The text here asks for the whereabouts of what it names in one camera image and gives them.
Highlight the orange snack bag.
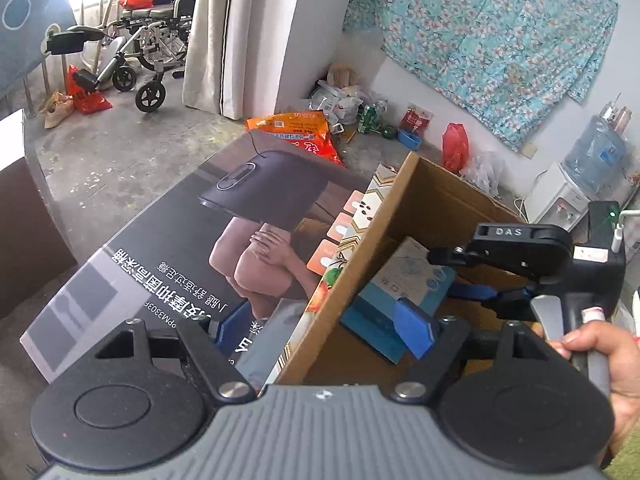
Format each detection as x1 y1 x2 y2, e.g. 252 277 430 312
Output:
245 110 343 166

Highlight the red carton on floor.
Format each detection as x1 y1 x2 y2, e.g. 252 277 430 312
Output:
399 103 434 138

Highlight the blue water jug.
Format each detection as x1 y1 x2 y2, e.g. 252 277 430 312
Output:
561 116 627 195

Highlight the white water dispenser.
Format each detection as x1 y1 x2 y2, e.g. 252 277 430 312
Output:
524 162 589 232

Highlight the brown cardboard box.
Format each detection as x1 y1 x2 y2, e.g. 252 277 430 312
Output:
266 154 525 387

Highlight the wheelchair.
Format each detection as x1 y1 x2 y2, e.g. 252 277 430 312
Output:
43 0 195 114

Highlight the red plastic bag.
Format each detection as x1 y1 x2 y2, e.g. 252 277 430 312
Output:
442 122 470 174

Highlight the floral teal wall cloth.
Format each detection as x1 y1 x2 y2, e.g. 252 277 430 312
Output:
343 0 618 152

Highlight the white plastic bag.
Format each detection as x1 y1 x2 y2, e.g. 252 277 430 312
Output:
461 152 504 198

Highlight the person right hand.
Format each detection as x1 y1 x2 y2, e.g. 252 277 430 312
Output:
531 320 640 456

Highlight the massager product box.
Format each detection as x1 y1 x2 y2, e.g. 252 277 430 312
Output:
20 130 367 388

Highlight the teal mask box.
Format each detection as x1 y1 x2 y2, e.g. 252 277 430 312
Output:
341 237 456 363

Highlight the grey window curtain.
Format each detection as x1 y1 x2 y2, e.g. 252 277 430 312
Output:
182 0 298 120

